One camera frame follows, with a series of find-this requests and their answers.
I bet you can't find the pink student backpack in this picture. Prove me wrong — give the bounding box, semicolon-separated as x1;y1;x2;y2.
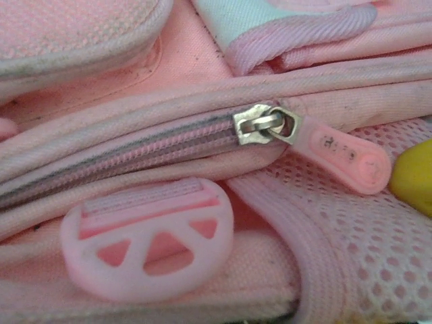
0;0;432;324

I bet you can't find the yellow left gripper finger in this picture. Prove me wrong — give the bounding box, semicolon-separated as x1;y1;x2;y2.
387;137;432;219

